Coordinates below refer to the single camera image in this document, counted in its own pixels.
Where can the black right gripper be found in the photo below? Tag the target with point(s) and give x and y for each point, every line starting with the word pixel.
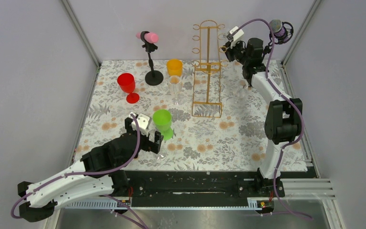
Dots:
pixel 234 50

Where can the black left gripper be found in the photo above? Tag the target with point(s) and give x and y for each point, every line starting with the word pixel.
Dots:
pixel 149 146

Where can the clear wine glass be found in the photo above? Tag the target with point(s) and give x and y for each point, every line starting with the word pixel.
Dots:
pixel 157 139
pixel 222 40
pixel 240 92
pixel 175 86

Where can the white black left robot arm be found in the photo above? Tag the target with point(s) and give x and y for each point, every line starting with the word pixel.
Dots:
pixel 98 173

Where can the green plastic wine glass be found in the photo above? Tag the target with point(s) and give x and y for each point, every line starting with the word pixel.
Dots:
pixel 163 120

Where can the red plastic wine glass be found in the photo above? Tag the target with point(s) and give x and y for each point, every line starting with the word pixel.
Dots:
pixel 126 83

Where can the yellow plastic wine glass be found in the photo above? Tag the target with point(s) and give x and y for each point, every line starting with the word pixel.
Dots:
pixel 174 67

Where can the tripod stand with purple microphone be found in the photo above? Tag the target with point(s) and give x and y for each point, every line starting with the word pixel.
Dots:
pixel 282 33

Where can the floral patterned tablecloth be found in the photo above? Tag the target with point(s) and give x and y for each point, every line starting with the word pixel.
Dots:
pixel 236 141

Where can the black stand with pink microphone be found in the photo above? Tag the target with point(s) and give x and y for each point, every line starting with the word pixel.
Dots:
pixel 149 39

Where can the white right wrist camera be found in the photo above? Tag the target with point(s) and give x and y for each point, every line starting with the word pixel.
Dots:
pixel 235 34

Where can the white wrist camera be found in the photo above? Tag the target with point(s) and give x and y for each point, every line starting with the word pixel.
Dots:
pixel 235 34
pixel 143 121

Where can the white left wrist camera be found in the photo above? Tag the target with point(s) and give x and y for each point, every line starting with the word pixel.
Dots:
pixel 143 121

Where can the gold wire wine glass rack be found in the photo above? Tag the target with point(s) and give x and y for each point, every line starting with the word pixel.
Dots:
pixel 207 70

